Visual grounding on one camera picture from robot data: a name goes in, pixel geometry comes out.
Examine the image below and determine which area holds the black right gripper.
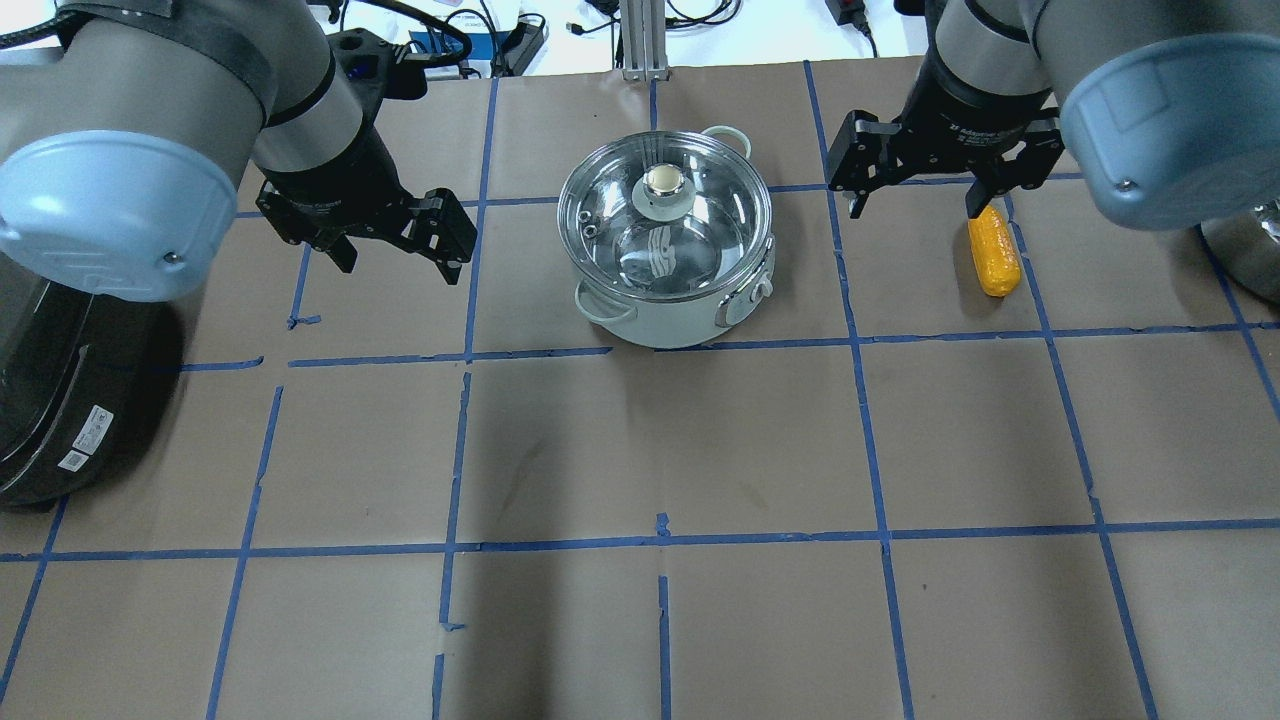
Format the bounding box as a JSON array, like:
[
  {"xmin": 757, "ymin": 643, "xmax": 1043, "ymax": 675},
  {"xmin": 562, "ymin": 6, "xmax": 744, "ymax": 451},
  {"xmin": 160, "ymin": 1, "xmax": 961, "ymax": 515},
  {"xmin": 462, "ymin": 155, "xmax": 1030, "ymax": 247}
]
[{"xmin": 827, "ymin": 50, "xmax": 1065, "ymax": 219}]

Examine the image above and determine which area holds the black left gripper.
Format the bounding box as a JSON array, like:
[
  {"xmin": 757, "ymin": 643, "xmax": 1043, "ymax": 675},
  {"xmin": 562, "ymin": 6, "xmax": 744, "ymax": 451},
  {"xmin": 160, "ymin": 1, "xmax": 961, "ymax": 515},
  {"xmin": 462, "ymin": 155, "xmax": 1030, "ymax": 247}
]
[{"xmin": 255, "ymin": 122, "xmax": 477, "ymax": 286}]

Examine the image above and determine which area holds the yellow corn cob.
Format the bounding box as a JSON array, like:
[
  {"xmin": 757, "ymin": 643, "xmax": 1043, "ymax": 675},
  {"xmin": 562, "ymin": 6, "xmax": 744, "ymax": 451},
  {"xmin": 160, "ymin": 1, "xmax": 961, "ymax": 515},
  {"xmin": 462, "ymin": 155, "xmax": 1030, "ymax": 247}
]
[{"xmin": 966, "ymin": 206, "xmax": 1023, "ymax": 299}]

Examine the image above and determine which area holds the glass pot lid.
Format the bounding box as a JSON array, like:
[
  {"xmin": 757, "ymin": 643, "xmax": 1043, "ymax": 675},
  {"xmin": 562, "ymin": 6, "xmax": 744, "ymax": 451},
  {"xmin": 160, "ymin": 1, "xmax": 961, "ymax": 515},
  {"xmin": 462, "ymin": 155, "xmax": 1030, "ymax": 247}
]
[{"xmin": 556, "ymin": 126, "xmax": 772, "ymax": 302}]

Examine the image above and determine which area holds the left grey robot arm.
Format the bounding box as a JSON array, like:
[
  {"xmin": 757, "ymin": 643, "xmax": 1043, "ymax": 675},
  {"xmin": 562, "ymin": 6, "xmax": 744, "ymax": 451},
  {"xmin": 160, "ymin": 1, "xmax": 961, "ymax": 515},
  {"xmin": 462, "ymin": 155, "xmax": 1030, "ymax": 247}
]
[{"xmin": 1, "ymin": 1, "xmax": 477, "ymax": 302}]

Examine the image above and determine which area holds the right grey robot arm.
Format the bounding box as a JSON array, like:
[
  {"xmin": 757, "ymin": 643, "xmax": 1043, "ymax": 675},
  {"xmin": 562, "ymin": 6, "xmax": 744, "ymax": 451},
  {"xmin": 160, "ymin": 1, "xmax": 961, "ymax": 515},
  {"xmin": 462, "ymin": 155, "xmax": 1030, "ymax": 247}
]
[{"xmin": 826, "ymin": 1, "xmax": 1279, "ymax": 231}]

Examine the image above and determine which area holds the white electric cooking pot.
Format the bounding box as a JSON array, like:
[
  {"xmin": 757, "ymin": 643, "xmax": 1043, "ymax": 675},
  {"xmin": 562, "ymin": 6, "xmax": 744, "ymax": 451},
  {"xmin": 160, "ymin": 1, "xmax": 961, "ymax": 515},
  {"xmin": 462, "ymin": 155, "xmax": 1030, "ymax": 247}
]
[{"xmin": 557, "ymin": 126, "xmax": 777, "ymax": 348}]

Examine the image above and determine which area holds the steel pot at right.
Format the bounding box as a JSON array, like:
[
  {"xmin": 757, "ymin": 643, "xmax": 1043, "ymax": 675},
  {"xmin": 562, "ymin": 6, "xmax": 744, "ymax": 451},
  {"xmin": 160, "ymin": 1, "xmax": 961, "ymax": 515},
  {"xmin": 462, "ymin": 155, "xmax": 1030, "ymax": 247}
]
[{"xmin": 1199, "ymin": 199, "xmax": 1279, "ymax": 306}]

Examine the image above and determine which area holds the black power adapter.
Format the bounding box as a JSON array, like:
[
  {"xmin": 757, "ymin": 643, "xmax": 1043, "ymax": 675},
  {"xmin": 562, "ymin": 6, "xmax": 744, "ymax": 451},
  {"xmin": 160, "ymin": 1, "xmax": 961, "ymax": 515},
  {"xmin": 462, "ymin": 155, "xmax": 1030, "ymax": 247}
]
[{"xmin": 824, "ymin": 0, "xmax": 870, "ymax": 33}]

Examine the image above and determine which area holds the blue box in background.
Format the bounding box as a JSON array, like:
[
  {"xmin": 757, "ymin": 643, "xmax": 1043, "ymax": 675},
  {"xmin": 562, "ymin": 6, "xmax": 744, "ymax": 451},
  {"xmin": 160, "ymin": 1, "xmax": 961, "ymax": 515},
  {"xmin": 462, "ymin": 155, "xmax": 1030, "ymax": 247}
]
[{"xmin": 408, "ymin": 29, "xmax": 488, "ymax": 70}]

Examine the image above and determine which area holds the black appliance at left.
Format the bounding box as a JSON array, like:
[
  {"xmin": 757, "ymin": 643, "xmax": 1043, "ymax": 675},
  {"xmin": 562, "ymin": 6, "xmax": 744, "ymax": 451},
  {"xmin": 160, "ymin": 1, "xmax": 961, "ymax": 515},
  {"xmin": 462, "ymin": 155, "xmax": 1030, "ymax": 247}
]
[{"xmin": 1, "ymin": 258, "xmax": 184, "ymax": 512}]

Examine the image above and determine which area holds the aluminium frame post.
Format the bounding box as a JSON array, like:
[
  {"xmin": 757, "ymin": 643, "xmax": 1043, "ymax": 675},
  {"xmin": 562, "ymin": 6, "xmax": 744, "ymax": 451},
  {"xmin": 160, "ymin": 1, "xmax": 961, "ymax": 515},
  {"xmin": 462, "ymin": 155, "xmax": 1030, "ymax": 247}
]
[{"xmin": 620, "ymin": 0, "xmax": 669, "ymax": 82}]

